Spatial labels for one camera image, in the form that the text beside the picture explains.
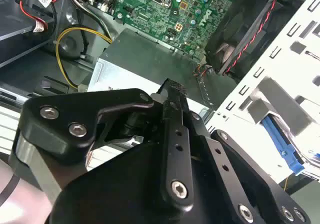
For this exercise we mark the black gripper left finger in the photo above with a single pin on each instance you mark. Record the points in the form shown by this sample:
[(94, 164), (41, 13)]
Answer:
[(75, 101)]

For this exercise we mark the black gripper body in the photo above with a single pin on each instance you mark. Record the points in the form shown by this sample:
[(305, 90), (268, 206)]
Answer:
[(120, 189)]

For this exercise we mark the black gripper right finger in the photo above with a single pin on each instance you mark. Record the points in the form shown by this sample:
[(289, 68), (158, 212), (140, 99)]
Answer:
[(232, 184)]

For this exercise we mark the hard disk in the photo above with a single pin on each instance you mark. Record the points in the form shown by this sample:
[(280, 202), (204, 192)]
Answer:
[(291, 159)]

